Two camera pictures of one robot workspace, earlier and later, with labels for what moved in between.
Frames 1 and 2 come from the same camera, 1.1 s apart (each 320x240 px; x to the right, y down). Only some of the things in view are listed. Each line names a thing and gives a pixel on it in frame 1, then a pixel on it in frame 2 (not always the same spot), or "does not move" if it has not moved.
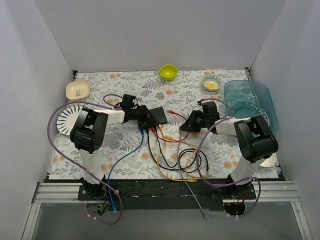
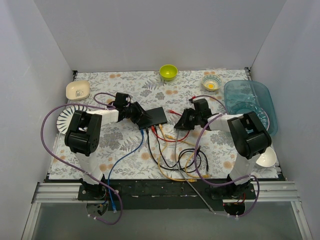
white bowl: (270, 162) does not move
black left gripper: (144, 117) → (139, 116)
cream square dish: (78, 90) does not move
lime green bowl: (168, 72) does not move
